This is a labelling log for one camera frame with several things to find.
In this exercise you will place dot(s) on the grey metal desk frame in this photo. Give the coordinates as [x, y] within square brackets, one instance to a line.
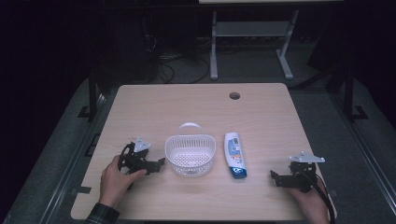
[250, 29]

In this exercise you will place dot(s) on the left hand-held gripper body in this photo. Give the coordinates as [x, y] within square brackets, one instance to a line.
[134, 158]

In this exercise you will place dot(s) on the white bottle with blue cap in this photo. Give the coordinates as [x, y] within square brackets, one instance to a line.
[235, 154]

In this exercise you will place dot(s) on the aluminium floor rail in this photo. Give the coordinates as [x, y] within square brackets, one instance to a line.
[367, 155]
[70, 161]

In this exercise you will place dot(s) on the white plastic basket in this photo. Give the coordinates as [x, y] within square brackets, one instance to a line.
[190, 155]

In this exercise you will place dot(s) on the person's right hand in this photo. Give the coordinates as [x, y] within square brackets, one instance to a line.
[313, 207]

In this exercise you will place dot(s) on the black metal post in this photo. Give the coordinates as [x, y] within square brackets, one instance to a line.
[92, 96]
[349, 93]

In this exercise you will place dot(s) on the person's left hand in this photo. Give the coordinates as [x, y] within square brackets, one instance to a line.
[115, 183]

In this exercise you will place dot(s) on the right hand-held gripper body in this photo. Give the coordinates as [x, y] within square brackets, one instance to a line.
[303, 175]

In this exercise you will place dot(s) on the black tape strip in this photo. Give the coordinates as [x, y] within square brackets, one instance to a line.
[83, 189]

